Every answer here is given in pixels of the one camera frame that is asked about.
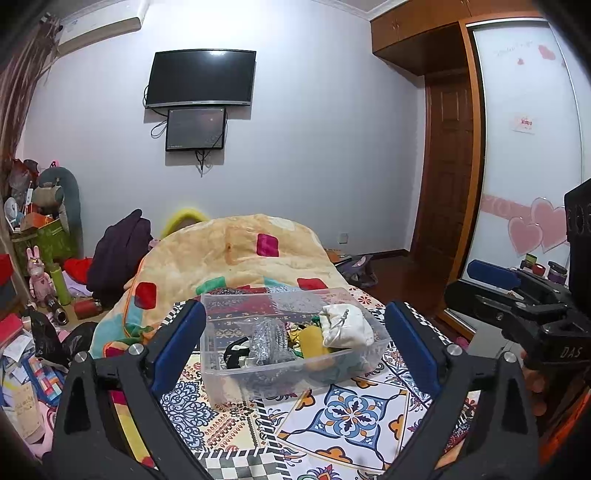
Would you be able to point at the yellow cloth item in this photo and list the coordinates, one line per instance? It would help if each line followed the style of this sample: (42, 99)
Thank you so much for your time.
(311, 344)

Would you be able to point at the clear plastic storage bin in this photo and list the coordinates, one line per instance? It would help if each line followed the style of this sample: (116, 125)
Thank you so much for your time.
(286, 369)

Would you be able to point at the white wall socket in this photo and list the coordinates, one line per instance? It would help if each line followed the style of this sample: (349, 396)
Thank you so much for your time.
(344, 238)

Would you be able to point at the green cardboard box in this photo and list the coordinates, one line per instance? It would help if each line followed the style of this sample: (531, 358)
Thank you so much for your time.
(51, 240)

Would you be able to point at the black plastic bag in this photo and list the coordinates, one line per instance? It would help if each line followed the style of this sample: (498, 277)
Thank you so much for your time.
(51, 341)

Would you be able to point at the grey plush toy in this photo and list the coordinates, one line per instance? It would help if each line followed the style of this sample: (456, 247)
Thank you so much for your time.
(67, 198)

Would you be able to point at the grey backpack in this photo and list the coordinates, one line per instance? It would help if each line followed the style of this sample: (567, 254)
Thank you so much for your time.
(358, 270)

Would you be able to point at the dark purple clothing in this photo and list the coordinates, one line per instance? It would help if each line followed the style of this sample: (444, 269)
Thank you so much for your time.
(120, 254)

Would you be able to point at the black pouch with white print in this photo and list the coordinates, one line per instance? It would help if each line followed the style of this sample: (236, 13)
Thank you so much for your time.
(235, 353)

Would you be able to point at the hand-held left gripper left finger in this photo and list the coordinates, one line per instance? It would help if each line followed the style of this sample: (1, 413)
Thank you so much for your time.
(182, 344)

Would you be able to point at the white sliding wardrobe door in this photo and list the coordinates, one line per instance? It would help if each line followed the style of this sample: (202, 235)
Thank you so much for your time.
(521, 138)

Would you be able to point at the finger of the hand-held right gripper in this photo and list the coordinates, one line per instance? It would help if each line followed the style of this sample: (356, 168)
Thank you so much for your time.
(475, 302)
(491, 274)

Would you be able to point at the black cylindrical lens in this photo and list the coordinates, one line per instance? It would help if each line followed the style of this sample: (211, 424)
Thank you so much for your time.
(57, 311)

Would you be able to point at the red cloth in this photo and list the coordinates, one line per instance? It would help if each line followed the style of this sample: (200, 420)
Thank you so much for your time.
(79, 270)

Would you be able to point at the small black wall monitor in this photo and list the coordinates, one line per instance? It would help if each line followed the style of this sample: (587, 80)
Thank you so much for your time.
(196, 129)

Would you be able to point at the yellow plush toy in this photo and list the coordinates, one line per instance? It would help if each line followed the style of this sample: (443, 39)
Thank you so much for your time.
(180, 221)

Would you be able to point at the yellow patchwork blanket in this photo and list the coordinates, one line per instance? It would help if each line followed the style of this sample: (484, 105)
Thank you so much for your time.
(207, 263)

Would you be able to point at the wall-mounted black television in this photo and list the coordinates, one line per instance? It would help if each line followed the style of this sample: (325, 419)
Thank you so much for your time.
(200, 78)

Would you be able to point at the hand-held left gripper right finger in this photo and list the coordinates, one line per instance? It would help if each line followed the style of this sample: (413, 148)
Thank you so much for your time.
(411, 346)

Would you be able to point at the striped brown curtain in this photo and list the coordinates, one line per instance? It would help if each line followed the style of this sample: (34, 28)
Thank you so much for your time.
(21, 92)

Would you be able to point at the pile of papers and boxes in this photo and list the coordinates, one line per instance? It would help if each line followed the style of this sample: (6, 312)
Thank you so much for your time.
(23, 383)

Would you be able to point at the white air conditioner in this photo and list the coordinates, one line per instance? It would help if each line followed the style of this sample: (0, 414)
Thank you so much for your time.
(99, 25)

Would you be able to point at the green bottle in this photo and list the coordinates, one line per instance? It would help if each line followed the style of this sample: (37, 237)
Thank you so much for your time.
(61, 286)

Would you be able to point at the wooden door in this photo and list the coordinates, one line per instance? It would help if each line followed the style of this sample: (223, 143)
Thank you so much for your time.
(445, 170)

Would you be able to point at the green knitted cloth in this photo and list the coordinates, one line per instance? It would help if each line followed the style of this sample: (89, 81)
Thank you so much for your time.
(346, 364)

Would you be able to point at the person's right hand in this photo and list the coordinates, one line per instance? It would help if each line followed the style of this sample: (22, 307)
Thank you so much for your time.
(535, 387)

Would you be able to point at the pink rabbit figure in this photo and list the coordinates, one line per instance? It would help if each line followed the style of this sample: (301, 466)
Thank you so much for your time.
(40, 277)

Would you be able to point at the red cylindrical can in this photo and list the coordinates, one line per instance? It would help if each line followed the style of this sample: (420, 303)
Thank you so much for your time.
(87, 309)

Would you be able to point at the wooden overhead cabinet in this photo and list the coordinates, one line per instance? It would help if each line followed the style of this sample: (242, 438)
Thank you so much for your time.
(415, 32)

